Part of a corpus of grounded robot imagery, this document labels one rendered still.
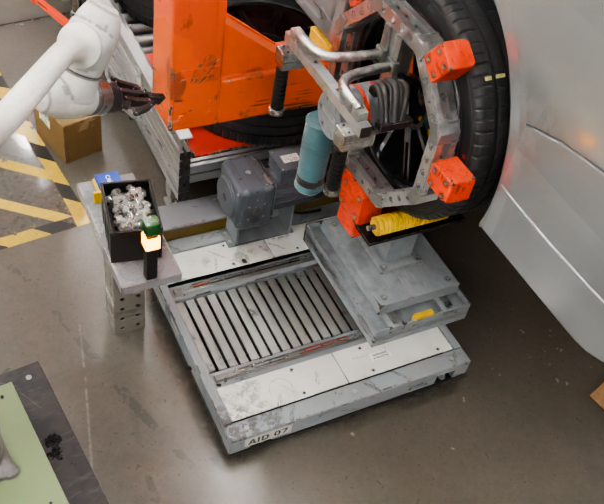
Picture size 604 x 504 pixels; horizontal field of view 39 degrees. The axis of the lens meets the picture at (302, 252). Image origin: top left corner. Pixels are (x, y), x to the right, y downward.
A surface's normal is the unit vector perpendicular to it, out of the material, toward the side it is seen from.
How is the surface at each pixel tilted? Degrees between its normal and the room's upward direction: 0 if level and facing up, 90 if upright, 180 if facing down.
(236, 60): 90
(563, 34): 90
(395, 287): 0
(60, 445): 0
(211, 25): 90
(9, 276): 0
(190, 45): 90
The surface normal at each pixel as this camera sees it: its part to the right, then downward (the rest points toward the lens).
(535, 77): -0.89, 0.22
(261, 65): 0.43, 0.70
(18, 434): 0.14, -0.70
